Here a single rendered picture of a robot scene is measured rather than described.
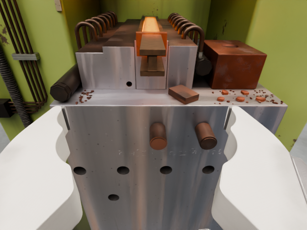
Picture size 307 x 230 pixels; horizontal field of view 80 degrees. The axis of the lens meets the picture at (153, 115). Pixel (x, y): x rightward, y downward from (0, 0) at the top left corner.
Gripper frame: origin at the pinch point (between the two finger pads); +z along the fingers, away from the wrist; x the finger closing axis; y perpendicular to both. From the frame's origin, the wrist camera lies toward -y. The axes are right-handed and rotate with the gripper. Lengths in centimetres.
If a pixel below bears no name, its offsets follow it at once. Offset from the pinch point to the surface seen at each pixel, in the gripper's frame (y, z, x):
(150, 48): -1.2, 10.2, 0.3
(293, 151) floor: 100, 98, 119
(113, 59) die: 3.0, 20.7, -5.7
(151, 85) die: 7.6, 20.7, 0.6
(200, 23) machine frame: 3, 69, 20
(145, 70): 1.2, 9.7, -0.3
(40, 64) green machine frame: 8.3, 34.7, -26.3
